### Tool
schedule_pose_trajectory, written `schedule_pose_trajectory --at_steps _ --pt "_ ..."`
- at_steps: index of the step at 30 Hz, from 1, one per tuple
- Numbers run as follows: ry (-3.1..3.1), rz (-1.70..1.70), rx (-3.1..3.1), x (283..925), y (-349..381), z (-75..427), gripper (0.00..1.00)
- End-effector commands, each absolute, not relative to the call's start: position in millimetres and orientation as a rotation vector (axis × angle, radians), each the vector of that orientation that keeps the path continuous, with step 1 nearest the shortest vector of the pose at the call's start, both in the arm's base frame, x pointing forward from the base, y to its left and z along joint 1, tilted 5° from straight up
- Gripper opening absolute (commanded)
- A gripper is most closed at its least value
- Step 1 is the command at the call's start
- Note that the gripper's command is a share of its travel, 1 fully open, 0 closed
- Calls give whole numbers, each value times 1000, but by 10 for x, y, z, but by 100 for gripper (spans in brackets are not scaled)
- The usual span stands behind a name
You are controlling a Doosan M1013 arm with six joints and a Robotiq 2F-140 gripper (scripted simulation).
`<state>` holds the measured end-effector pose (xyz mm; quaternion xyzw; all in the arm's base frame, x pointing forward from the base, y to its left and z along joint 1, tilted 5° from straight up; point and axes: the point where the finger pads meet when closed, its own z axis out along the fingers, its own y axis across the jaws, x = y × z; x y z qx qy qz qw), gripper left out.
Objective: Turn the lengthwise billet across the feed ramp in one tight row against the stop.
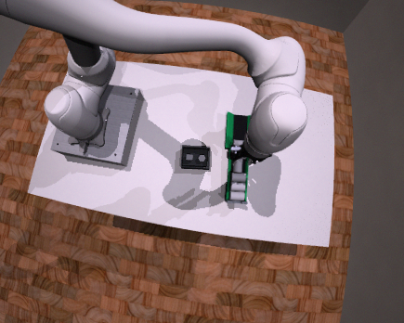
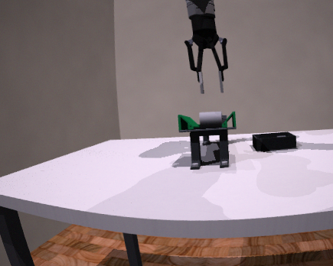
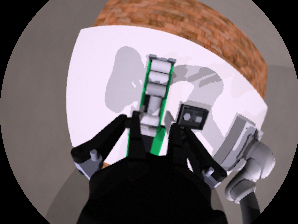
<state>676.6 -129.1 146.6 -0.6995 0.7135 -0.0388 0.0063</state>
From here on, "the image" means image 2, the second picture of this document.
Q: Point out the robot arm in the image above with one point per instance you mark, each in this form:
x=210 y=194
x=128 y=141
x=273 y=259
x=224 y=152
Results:
x=200 y=8

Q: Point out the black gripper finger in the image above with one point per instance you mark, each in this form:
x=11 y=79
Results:
x=223 y=41
x=189 y=45

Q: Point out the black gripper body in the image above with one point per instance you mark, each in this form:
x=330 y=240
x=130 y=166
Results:
x=204 y=26

